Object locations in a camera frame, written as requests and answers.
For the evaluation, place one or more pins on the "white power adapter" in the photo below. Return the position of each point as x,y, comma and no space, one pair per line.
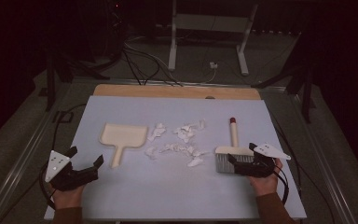
213,65

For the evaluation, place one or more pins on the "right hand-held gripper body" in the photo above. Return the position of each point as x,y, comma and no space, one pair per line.
256,168

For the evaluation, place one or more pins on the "person's right hand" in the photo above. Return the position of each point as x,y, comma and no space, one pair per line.
265,185

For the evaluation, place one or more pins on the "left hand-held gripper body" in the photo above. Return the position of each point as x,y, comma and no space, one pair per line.
74,179

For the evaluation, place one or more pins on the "person's left hand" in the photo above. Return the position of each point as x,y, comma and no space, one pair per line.
68,197

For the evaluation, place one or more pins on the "cream dustpan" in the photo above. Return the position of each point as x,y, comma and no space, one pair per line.
122,137

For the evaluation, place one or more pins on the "black tripod stand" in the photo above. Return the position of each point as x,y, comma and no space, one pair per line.
307,99
50,87

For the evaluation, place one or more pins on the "wooden table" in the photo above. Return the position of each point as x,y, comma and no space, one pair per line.
167,91

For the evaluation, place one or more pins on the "pile of white paper scraps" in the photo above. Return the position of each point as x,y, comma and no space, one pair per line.
185,133

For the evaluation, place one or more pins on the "pale blue table mat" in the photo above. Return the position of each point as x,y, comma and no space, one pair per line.
167,189

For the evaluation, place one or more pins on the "white metal stand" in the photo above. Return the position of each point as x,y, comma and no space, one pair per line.
172,46

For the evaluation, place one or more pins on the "metal floor rail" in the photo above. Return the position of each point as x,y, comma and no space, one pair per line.
28,143
323,161

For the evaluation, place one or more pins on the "dark equipment rack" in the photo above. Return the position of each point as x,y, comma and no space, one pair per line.
116,28

